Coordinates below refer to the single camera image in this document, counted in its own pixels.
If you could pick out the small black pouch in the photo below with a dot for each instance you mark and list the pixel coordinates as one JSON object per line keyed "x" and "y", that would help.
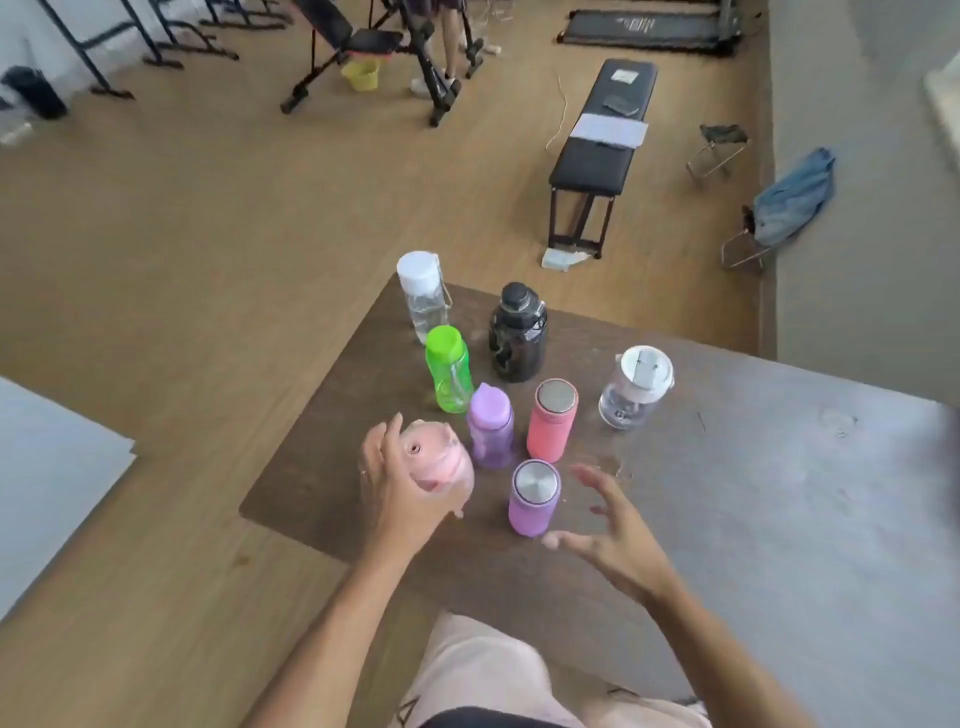
{"x": 622, "y": 104}

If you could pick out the black adjustable weight bench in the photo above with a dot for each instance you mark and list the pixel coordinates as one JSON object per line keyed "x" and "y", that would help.
{"x": 352, "y": 41}

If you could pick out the folding stool with metal legs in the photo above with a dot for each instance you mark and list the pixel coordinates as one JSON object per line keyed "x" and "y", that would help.
{"x": 744, "y": 251}

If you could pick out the green plastic water bottle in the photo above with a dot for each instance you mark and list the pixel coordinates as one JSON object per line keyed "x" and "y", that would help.
{"x": 448, "y": 367}

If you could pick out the blue denim garment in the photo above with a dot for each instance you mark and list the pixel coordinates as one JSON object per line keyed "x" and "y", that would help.
{"x": 796, "y": 196}

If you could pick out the white cloth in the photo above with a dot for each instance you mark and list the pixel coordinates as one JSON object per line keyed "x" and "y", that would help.
{"x": 609, "y": 130}

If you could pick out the pink plastic water bottle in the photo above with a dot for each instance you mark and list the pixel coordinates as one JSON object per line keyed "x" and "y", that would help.
{"x": 439, "y": 457}

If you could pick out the black metal rack frame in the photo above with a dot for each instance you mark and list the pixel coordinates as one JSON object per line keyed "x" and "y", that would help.
{"x": 150, "y": 45}
{"x": 196, "y": 41}
{"x": 82, "y": 52}

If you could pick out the person's right thumb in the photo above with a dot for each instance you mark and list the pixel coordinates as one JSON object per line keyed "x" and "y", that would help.
{"x": 566, "y": 541}

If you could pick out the person's left hand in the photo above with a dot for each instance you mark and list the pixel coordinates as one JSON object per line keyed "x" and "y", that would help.
{"x": 390, "y": 510}

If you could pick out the purple tumbler with steel lid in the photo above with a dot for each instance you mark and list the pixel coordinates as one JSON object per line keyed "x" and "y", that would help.
{"x": 534, "y": 499}

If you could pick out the person's right forearm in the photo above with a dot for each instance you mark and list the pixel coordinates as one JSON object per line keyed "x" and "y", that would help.
{"x": 712, "y": 660}

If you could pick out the clear bottle with flip lid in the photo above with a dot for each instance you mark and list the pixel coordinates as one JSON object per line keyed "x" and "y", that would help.
{"x": 634, "y": 386}

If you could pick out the small folding stool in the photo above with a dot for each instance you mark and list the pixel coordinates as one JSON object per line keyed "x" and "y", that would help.
{"x": 721, "y": 139}

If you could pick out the purple sippy bottle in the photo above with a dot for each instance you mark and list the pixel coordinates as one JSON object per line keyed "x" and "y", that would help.
{"x": 491, "y": 424}

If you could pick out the black water jug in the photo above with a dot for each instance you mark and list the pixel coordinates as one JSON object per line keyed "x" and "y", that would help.
{"x": 517, "y": 337}

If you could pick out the white paper label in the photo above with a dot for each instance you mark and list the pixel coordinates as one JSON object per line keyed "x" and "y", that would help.
{"x": 623, "y": 74}

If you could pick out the person's right hand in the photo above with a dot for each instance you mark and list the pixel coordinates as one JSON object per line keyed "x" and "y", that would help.
{"x": 626, "y": 547}

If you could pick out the black bag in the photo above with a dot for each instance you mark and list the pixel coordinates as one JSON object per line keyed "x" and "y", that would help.
{"x": 31, "y": 91}

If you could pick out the yellow bucket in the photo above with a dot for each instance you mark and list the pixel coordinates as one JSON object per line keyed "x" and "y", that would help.
{"x": 361, "y": 75}

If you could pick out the clear bottle with white cap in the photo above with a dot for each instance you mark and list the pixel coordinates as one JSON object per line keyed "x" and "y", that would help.
{"x": 421, "y": 289}

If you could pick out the white flat board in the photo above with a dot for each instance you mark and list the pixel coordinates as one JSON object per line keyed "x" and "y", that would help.
{"x": 52, "y": 487}

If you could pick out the light pink shorts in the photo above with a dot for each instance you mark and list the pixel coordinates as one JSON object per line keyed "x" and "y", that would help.
{"x": 480, "y": 667}

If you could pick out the person's left fingers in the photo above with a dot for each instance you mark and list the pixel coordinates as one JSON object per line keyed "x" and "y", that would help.
{"x": 381, "y": 448}

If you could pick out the black flat bench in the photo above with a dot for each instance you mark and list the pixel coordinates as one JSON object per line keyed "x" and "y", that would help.
{"x": 596, "y": 165}

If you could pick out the person's left forearm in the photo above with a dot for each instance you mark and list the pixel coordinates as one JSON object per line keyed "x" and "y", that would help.
{"x": 345, "y": 637}

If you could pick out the white crumpled paper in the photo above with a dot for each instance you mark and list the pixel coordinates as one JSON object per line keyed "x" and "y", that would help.
{"x": 562, "y": 259}

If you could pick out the coral tumbler with steel lid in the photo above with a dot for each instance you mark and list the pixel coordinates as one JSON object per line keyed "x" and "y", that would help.
{"x": 550, "y": 427}

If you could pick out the black treadmill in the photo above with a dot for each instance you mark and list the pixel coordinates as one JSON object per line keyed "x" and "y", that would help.
{"x": 649, "y": 28}

